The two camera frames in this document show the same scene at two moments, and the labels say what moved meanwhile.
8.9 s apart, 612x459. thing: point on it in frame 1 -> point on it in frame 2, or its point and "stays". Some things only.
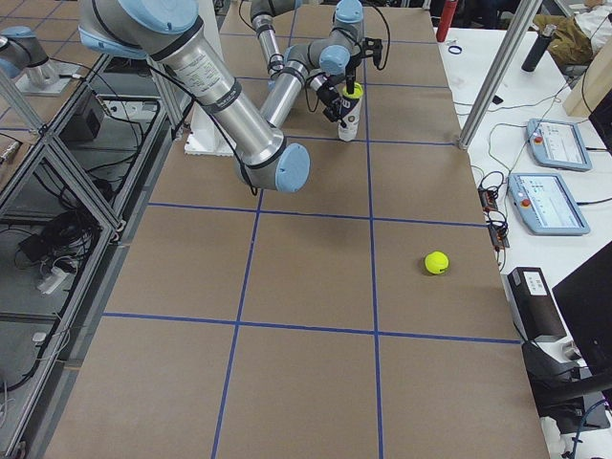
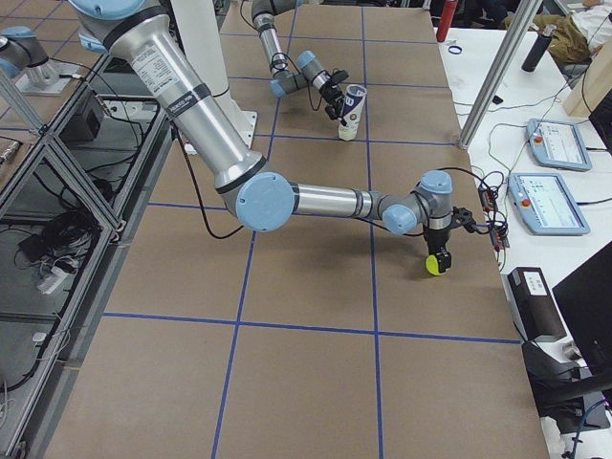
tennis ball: [436, 262] stays
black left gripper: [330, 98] stays
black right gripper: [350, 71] -> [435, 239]
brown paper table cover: [367, 315] stays
